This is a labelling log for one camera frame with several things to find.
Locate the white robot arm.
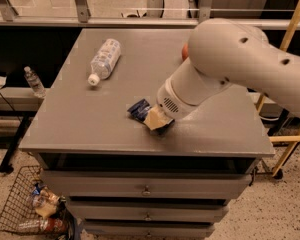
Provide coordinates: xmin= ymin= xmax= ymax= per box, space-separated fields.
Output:
xmin=145 ymin=19 xmax=300 ymax=130

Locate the red apple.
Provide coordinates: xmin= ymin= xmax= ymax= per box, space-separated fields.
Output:
xmin=182 ymin=43 xmax=188 ymax=61

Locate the bottle lying in basket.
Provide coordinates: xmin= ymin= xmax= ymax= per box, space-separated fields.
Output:
xmin=17 ymin=218 xmax=68 ymax=233

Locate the clear plastic water bottle lying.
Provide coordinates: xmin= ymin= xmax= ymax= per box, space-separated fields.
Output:
xmin=88 ymin=39 xmax=121 ymax=86

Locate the small upright water bottle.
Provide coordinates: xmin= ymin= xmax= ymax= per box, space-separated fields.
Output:
xmin=24 ymin=66 xmax=46 ymax=98

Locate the blue rxbar blueberry wrapper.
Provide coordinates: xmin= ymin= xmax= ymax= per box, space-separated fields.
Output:
xmin=127 ymin=99 xmax=174 ymax=130

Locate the metal railing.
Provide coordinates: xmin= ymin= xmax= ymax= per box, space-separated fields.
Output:
xmin=0 ymin=0 xmax=300 ymax=30

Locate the grey drawer cabinet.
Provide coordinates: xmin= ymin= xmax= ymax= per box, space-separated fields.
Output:
xmin=21 ymin=29 xmax=274 ymax=240

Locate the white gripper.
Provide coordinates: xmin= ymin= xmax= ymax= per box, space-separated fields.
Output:
xmin=144 ymin=80 xmax=196 ymax=130

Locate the black wire basket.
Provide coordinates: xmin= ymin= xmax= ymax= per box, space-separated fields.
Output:
xmin=0 ymin=165 xmax=74 ymax=236

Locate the grey side shelf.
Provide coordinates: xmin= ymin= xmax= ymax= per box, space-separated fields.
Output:
xmin=0 ymin=87 xmax=43 ymax=111

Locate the snack bag in basket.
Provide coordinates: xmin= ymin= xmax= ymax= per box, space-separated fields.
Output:
xmin=32 ymin=187 xmax=60 ymax=219

